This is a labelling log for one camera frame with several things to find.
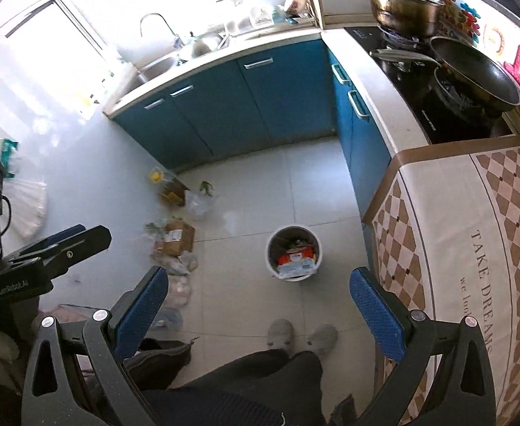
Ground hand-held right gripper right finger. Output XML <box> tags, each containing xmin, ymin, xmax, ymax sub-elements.
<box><xmin>350</xmin><ymin>267</ymin><xmax>496</xmax><ymax>426</ymax></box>

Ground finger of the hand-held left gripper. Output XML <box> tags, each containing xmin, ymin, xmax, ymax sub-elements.
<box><xmin>18</xmin><ymin>224</ymin><xmax>87</xmax><ymax>256</ymax></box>
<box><xmin>7</xmin><ymin>225</ymin><xmax>112</xmax><ymax>278</ymax></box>

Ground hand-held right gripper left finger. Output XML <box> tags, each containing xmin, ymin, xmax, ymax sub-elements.
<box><xmin>21</xmin><ymin>266</ymin><xmax>169</xmax><ymax>426</ymax></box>

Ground white plastic bin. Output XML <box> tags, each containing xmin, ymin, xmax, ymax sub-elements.
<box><xmin>266</xmin><ymin>225</ymin><xmax>323</xmax><ymax>283</ymax></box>

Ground bluish plastic bag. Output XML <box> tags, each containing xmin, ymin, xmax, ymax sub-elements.
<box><xmin>151</xmin><ymin>307</ymin><xmax>184</xmax><ymax>331</ymax></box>

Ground white plastic bag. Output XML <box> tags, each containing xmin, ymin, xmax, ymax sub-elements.
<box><xmin>3</xmin><ymin>176</ymin><xmax>49</xmax><ymax>239</ymax></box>

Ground dark cloth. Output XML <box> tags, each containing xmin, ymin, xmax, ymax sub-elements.
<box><xmin>122</xmin><ymin>338</ymin><xmax>195</xmax><ymax>389</ymax></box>

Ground plastic bag of eggs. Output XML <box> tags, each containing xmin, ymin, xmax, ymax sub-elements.
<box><xmin>152</xmin><ymin>252</ymin><xmax>199</xmax><ymax>309</ymax></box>

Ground grey slipper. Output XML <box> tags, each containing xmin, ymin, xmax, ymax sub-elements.
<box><xmin>307</xmin><ymin>324</ymin><xmax>339</xmax><ymax>356</ymax></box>
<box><xmin>266</xmin><ymin>318</ymin><xmax>294</xmax><ymax>349</ymax></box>

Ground cardboard box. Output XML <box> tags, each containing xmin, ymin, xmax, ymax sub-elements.
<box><xmin>161</xmin><ymin>220</ymin><xmax>197</xmax><ymax>257</ymax></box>

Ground blue and white wrapper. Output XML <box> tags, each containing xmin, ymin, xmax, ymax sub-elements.
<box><xmin>278</xmin><ymin>261</ymin><xmax>318</xmax><ymax>279</ymax></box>

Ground red and white wrapper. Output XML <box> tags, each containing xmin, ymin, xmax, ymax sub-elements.
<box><xmin>278</xmin><ymin>250</ymin><xmax>316</xmax><ymax>266</ymax></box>

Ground checkered tablecloth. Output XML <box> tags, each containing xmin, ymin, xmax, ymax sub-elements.
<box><xmin>361</xmin><ymin>135</ymin><xmax>520</xmax><ymax>426</ymax></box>

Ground yellow oil bottle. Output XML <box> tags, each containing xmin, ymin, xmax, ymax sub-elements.
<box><xmin>148</xmin><ymin>166</ymin><xmax>187</xmax><ymax>207</ymax></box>

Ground clear plastic bag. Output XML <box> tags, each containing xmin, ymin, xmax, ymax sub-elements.
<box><xmin>184</xmin><ymin>181</ymin><xmax>217</xmax><ymax>219</ymax></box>

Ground person's legs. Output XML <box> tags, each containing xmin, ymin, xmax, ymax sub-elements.
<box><xmin>143</xmin><ymin>348</ymin><xmax>328</xmax><ymax>426</ymax></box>

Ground blue stove cabinet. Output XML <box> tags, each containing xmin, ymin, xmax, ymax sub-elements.
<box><xmin>326</xmin><ymin>48</ymin><xmax>394</xmax><ymax>231</ymax></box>

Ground steel sink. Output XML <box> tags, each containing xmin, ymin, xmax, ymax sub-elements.
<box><xmin>132</xmin><ymin>52</ymin><xmax>182</xmax><ymax>84</ymax></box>

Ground blue sink cabinet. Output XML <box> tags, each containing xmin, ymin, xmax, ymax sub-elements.
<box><xmin>109</xmin><ymin>38</ymin><xmax>337</xmax><ymax>173</ymax></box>

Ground black induction cooktop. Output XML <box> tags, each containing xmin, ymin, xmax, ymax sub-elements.
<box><xmin>343</xmin><ymin>26</ymin><xmax>515</xmax><ymax>145</ymax></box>

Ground window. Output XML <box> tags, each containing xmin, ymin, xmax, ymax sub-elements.
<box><xmin>0</xmin><ymin>0</ymin><xmax>112</xmax><ymax>65</ymax></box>

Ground black wok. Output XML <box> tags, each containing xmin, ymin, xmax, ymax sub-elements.
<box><xmin>433</xmin><ymin>71</ymin><xmax>509</xmax><ymax>121</ymax></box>

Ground chrome faucet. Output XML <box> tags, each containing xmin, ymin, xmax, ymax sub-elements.
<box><xmin>140</xmin><ymin>12</ymin><xmax>182</xmax><ymax>49</ymax></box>

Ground black frying pan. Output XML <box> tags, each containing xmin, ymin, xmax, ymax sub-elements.
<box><xmin>370</xmin><ymin>37</ymin><xmax>520</xmax><ymax>114</ymax></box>

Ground steel pot with lid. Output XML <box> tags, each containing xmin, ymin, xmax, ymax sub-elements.
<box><xmin>361</xmin><ymin>0</ymin><xmax>445</xmax><ymax>38</ymax></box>

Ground black cable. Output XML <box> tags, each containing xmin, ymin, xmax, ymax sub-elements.
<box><xmin>0</xmin><ymin>194</ymin><xmax>16</xmax><ymax>237</ymax></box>

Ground colourful wall stickers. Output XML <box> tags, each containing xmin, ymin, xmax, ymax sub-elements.
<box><xmin>435</xmin><ymin>0</ymin><xmax>520</xmax><ymax>131</ymax></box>

